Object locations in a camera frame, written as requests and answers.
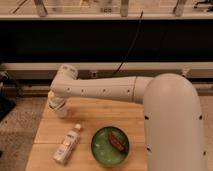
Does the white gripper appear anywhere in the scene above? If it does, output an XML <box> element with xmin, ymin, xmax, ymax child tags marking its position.
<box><xmin>48</xmin><ymin>91</ymin><xmax>67</xmax><ymax>118</ymax></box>

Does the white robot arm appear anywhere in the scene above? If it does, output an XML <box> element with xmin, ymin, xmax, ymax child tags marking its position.
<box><xmin>48</xmin><ymin>64</ymin><xmax>208</xmax><ymax>171</ymax></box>

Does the wooden table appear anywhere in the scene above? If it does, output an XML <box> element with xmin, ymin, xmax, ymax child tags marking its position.
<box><xmin>25</xmin><ymin>98</ymin><xmax>147</xmax><ymax>171</ymax></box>

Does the white plastic bottle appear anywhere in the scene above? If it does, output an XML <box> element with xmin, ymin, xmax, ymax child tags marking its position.
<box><xmin>53</xmin><ymin>124</ymin><xmax>82</xmax><ymax>164</ymax></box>

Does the green round plate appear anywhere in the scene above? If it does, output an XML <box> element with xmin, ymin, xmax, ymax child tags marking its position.
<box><xmin>91</xmin><ymin>126</ymin><xmax>130</xmax><ymax>168</ymax></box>

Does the brown food piece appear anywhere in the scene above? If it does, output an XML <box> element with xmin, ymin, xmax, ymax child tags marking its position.
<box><xmin>108</xmin><ymin>132</ymin><xmax>125</xmax><ymax>152</ymax></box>

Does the black cable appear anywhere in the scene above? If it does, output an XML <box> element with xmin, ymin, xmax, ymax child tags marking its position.
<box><xmin>110</xmin><ymin>9</ymin><xmax>145</xmax><ymax>77</ymax></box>

